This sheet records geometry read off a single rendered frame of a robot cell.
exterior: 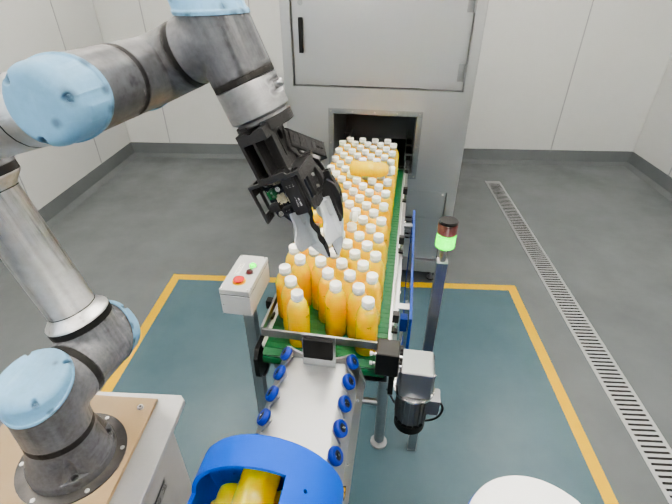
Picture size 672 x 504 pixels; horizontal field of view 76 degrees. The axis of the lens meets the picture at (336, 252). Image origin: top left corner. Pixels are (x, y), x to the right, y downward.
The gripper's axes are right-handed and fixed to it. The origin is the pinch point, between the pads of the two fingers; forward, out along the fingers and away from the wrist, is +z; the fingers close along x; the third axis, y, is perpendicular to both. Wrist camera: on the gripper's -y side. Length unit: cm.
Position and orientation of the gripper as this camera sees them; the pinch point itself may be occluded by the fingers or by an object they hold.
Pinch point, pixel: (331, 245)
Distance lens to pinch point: 62.2
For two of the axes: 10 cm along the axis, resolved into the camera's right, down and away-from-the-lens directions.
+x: 9.0, -2.3, -3.8
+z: 3.9, 8.2, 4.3
